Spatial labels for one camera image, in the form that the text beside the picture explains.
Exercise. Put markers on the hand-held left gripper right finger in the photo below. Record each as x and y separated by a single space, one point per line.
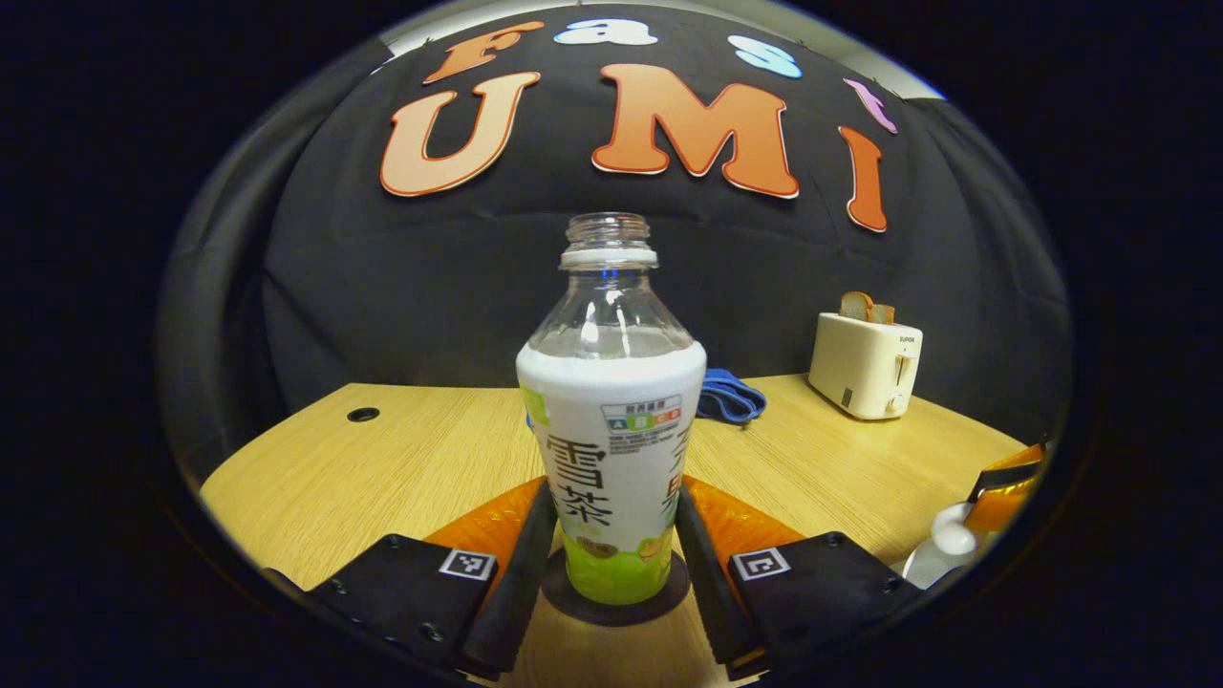
702 592

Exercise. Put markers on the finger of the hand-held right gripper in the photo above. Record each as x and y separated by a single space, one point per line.
1018 457
998 511

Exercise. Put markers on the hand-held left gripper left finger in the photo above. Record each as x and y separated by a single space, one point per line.
524 592

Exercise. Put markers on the dark brown round coaster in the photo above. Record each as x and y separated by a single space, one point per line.
611 614

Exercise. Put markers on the white-labelled plastic water bottle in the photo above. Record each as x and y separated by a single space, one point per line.
611 449

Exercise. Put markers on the cream toaster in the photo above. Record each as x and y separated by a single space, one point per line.
860 368

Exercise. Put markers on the brown toast slice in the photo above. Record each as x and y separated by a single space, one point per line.
885 314
856 306

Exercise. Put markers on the folded blue cloth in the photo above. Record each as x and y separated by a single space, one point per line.
731 397

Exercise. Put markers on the black backdrop cloth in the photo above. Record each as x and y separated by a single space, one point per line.
382 287

